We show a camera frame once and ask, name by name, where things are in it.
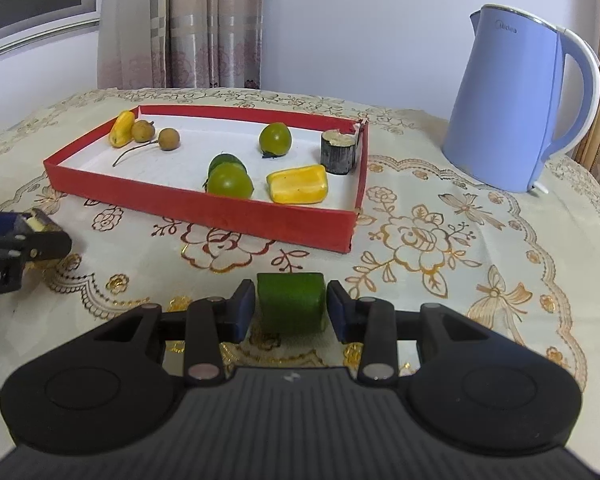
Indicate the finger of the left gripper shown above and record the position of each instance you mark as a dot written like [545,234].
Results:
[12,222]
[35,246]

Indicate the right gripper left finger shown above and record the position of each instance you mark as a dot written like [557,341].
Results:
[208,323]

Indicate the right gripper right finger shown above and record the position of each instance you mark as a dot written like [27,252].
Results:
[371,322]

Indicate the dark sugarcane piece cut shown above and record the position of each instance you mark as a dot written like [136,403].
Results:
[38,221]

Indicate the green cucumber piece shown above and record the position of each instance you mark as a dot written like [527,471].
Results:
[225,159]
[291,304]

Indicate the yellow fruit piece small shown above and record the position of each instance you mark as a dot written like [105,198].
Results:
[121,132]

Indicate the green round fruit near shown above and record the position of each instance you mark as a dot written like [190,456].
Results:
[229,181]

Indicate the green round fruit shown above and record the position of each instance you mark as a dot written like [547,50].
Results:
[229,181]
[275,140]

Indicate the yellow fruit piece large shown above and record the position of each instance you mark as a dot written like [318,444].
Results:
[298,186]

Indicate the green cucumber piece in tray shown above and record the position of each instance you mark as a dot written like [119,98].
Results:
[225,159]

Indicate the brown longan fruit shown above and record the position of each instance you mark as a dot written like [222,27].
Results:
[143,131]

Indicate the red shallow tray box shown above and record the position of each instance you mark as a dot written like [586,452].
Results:
[170,184]

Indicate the brown longan with stem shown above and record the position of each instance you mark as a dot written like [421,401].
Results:
[168,139]

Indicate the dark sugarcane stump piece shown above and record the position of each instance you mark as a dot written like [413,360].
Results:
[338,151]

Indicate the embroidered cream tablecloth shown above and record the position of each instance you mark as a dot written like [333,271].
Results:
[525,265]

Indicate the green round fruit far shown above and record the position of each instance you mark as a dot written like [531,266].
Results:
[275,140]

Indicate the blue electric kettle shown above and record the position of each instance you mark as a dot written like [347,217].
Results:
[502,127]

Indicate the beige floral curtain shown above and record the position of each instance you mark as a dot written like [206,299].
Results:
[180,44]

